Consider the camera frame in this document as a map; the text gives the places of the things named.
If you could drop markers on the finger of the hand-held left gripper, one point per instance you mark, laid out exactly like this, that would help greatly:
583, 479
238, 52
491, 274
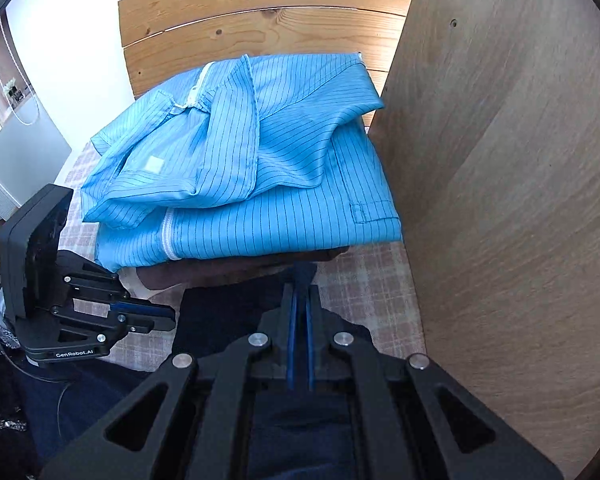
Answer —
150, 322
100, 285

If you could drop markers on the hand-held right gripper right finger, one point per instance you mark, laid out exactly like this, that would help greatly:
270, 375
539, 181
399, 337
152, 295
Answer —
310, 330

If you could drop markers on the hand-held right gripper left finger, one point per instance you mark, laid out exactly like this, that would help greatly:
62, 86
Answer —
292, 330

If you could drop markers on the navy blue shorts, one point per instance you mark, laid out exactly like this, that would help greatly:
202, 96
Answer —
220, 310

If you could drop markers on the blue folded clothes stack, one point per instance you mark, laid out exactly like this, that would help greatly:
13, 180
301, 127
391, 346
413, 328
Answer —
260, 25

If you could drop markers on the beige folded garment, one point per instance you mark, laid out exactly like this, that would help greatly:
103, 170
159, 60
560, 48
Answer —
132, 282

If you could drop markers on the pink plaid tablecloth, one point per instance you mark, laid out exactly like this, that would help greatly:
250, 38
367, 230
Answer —
375, 300

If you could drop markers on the brown folded garment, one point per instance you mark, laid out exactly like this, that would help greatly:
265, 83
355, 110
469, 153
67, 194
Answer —
240, 270

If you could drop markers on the grey cabinet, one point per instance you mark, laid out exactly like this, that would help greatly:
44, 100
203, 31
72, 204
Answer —
20, 160

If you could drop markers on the blue striped work coat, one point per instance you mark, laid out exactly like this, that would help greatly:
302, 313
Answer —
220, 135
280, 225

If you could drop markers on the large wood grain panel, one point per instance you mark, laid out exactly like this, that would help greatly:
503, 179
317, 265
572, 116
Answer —
505, 210

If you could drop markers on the wall socket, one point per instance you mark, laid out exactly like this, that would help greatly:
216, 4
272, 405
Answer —
14, 91

